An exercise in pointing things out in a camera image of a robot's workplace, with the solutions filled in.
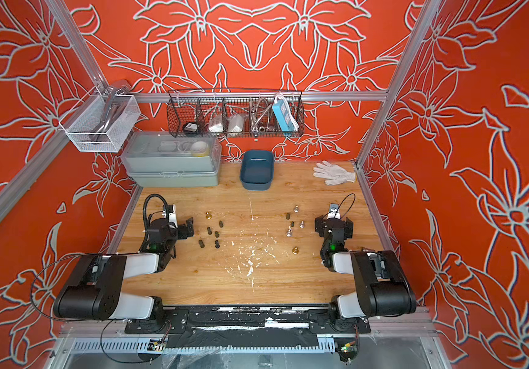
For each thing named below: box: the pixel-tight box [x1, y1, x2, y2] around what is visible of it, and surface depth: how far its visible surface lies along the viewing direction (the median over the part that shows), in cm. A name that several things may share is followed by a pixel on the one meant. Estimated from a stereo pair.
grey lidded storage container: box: [121, 131, 223, 187], surface depth 104 cm
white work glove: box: [312, 159, 356, 187], surface depth 117 cm
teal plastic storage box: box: [239, 149, 275, 191], surface depth 117 cm
